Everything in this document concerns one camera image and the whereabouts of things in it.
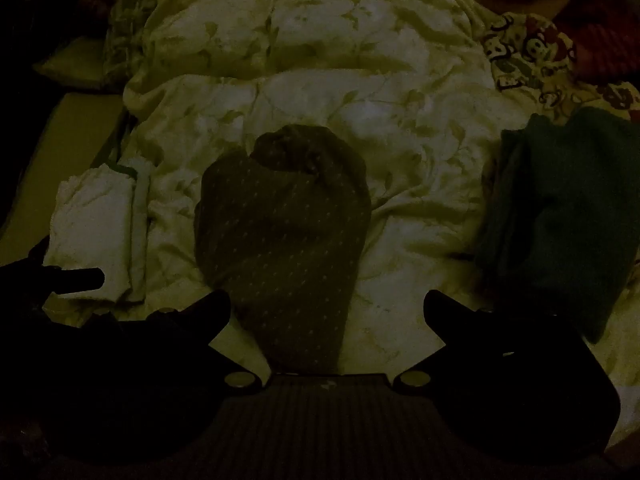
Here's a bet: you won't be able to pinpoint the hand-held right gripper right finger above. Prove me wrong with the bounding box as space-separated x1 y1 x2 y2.
394 289 507 394

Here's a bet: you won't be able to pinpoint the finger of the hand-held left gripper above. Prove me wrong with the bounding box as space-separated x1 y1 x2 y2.
44 267 106 296

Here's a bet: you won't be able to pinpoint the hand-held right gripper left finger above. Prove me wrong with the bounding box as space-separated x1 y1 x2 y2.
149 290 272 394

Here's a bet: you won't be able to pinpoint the dark dotted small garment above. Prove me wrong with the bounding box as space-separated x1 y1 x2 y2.
193 123 372 377

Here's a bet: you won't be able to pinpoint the dark green folded clothes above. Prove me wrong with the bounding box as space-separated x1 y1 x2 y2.
474 106 640 346

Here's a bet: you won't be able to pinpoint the white folded cloth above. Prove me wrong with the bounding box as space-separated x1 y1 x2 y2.
42 156 157 307

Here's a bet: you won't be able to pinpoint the yellow-green bed sheet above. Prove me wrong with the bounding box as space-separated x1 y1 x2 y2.
0 91 128 266

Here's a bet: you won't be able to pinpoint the plain yellow-green pillow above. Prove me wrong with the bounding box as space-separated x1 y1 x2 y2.
34 35 126 95

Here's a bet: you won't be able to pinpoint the white leaf-print quilt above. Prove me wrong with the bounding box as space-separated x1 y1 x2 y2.
102 0 640 411

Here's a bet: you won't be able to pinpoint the cartoon printed blanket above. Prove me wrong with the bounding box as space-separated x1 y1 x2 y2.
435 0 640 128

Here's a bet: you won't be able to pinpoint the dark round object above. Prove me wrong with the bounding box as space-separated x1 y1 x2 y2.
77 0 123 26

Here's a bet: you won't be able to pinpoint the red cloth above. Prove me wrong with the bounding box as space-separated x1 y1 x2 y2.
550 0 640 83

